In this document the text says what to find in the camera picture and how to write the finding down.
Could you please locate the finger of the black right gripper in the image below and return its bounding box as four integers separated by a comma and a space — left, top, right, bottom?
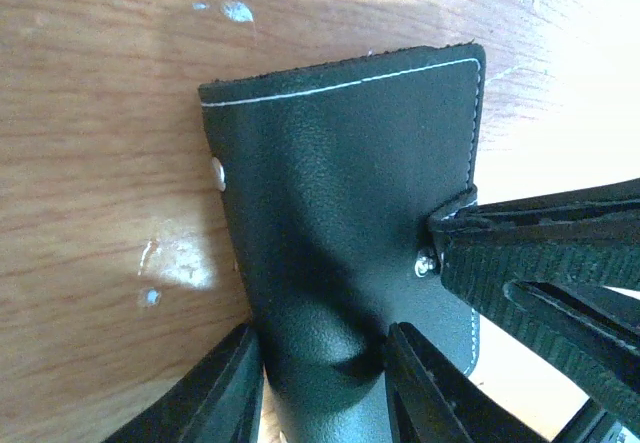
427, 179, 639, 253
438, 236, 639, 432

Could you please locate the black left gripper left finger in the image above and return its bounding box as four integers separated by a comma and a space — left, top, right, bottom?
106, 323, 264, 443

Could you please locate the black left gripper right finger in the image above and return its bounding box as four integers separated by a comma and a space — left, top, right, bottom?
385, 323, 545, 442

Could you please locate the black card holder wallet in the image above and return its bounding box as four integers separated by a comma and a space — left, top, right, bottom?
198, 43, 485, 442

